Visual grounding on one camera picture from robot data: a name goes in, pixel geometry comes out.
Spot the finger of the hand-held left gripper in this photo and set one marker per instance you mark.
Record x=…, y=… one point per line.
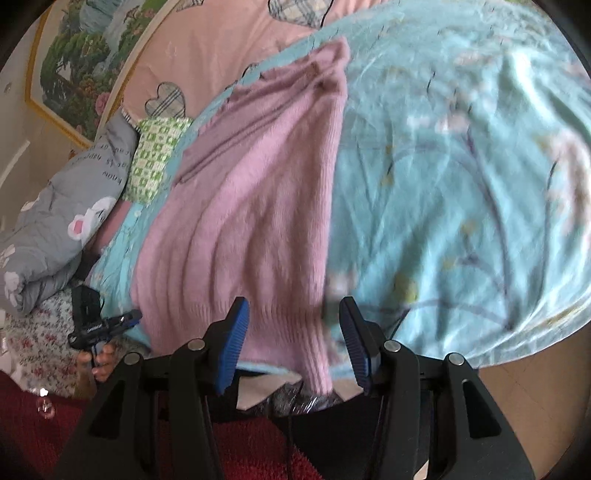
x=124, y=319

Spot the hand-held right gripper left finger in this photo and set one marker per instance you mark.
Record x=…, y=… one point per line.
x=232, y=344

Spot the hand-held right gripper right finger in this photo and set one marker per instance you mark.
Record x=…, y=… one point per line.
x=358, y=344

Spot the pink knit sweater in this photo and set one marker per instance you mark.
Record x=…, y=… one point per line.
x=240, y=207

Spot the person's left hand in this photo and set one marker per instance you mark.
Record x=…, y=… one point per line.
x=104, y=364

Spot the white red floral bedsheet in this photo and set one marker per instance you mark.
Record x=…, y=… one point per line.
x=41, y=341

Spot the grey printed pillow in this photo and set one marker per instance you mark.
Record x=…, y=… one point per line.
x=60, y=207

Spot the red fleece cloth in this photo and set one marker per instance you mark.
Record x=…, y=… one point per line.
x=37, y=443

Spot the green checkered pillow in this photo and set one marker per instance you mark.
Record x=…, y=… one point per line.
x=154, y=157

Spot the teal floral blanket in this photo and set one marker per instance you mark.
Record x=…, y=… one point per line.
x=438, y=184

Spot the gold framed landscape picture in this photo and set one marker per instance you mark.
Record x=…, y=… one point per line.
x=78, y=60

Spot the pink quilt with plaid hearts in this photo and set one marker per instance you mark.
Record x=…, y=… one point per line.
x=207, y=46

